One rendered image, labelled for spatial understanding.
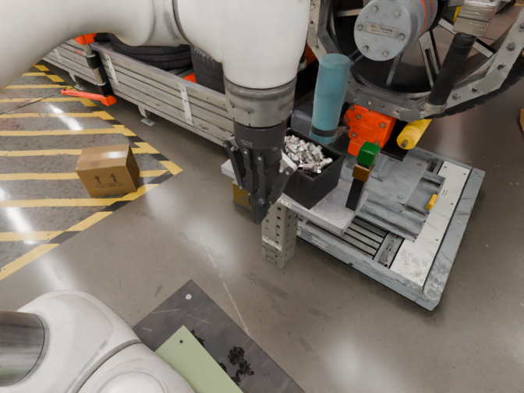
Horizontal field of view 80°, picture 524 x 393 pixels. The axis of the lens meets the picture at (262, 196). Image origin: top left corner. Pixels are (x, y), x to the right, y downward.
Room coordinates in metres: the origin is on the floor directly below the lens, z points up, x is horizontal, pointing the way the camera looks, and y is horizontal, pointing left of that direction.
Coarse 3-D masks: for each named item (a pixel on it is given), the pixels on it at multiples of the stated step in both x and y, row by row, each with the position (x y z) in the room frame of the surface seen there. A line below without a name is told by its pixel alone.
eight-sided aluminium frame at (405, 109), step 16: (320, 0) 0.99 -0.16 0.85; (320, 16) 1.00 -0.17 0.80; (320, 32) 1.01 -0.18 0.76; (512, 32) 0.72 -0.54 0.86; (320, 48) 0.98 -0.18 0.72; (336, 48) 1.01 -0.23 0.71; (512, 48) 0.72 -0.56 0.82; (496, 64) 0.72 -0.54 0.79; (512, 64) 0.70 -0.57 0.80; (352, 80) 0.96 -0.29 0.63; (464, 80) 0.78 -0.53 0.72; (480, 80) 0.72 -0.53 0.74; (496, 80) 0.70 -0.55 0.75; (352, 96) 0.90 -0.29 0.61; (368, 96) 0.88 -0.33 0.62; (384, 96) 0.89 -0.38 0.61; (400, 96) 0.88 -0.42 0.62; (464, 96) 0.73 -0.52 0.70; (384, 112) 0.84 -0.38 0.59; (400, 112) 0.81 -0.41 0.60; (416, 112) 0.79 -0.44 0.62
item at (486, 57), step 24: (336, 0) 1.09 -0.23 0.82; (360, 0) 1.23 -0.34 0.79; (456, 0) 0.89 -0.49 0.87; (336, 24) 1.07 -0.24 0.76; (432, 24) 0.91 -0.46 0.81; (432, 48) 0.89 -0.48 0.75; (480, 48) 0.83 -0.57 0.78; (360, 72) 1.00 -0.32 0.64; (384, 72) 1.04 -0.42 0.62; (408, 72) 1.05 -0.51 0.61; (432, 72) 0.89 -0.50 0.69; (480, 72) 0.80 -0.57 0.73; (408, 96) 0.89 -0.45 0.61
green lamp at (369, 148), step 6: (366, 144) 0.58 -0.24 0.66; (372, 144) 0.58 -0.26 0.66; (360, 150) 0.57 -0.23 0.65; (366, 150) 0.56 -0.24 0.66; (372, 150) 0.56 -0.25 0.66; (378, 150) 0.56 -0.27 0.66; (360, 156) 0.56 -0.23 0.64; (366, 156) 0.56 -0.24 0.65; (372, 156) 0.55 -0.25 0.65; (360, 162) 0.56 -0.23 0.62; (366, 162) 0.55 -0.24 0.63; (372, 162) 0.55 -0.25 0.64
